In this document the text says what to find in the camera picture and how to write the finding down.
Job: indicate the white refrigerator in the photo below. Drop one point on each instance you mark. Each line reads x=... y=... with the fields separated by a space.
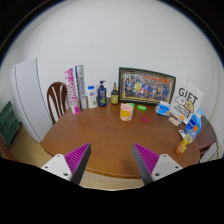
x=28 y=100

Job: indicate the dark green crate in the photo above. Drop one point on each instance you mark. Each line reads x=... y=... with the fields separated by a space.
x=8 y=123

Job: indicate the brown wooden chair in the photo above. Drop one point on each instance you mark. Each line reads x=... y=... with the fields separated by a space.
x=56 y=100

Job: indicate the blue tissue pack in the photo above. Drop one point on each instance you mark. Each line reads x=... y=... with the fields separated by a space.
x=163 y=108

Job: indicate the white radiator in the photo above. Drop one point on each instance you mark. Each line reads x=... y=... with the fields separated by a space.
x=215 y=154

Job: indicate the brown wooden side cabinet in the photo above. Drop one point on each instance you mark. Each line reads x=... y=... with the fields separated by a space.
x=206 y=135

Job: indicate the brown pump bottle yellow label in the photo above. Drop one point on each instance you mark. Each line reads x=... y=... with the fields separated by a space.
x=114 y=96

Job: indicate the orange juice bottle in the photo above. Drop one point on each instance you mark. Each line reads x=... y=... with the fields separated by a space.
x=182 y=144

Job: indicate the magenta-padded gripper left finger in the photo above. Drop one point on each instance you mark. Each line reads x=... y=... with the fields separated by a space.
x=77 y=158

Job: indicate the white shampoo bottle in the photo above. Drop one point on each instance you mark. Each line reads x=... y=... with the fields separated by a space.
x=91 y=98

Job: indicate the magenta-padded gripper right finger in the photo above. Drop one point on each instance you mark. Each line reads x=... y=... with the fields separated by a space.
x=146 y=158

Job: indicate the pink and yellow cup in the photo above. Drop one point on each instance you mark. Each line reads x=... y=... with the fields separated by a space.
x=126 y=112

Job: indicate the blue detergent bottle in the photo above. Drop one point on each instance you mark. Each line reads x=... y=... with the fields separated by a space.
x=194 y=122

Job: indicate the flat round red coaster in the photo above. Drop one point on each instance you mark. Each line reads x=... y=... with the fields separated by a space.
x=145 y=119

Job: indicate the dark blue pump bottle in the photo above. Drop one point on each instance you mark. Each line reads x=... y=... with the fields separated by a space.
x=102 y=95

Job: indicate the white paper gift bag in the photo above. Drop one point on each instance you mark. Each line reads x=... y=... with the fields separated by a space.
x=186 y=100

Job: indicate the framed group picture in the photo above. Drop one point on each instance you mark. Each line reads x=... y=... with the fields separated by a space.
x=146 y=86

